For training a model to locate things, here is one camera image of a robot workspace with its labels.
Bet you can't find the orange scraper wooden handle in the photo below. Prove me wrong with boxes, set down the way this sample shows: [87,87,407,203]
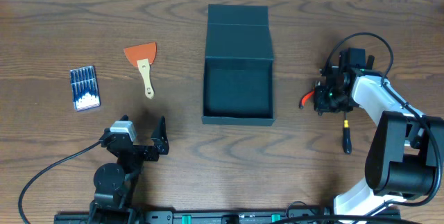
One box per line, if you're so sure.
[123,42,157,99]

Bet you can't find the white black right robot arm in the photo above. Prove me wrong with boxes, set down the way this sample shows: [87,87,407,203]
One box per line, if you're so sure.
[314,48,443,216]

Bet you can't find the red handled pliers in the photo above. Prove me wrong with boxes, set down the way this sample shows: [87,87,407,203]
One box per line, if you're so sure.
[299,90,314,110]

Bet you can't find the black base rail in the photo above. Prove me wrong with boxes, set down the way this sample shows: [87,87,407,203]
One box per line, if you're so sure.
[53,208,402,224]

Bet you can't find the dark green open box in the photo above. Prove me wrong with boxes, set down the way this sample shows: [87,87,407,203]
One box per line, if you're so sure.
[202,4,275,126]

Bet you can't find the blue precision screwdriver set case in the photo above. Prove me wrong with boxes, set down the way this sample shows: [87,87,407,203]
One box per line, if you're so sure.
[70,66,101,111]

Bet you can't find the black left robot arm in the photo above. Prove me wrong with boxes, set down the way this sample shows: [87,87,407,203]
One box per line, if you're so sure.
[87,115,169,224]

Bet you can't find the black yellow screwdriver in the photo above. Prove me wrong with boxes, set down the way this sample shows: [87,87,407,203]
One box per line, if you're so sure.
[342,112,352,154]

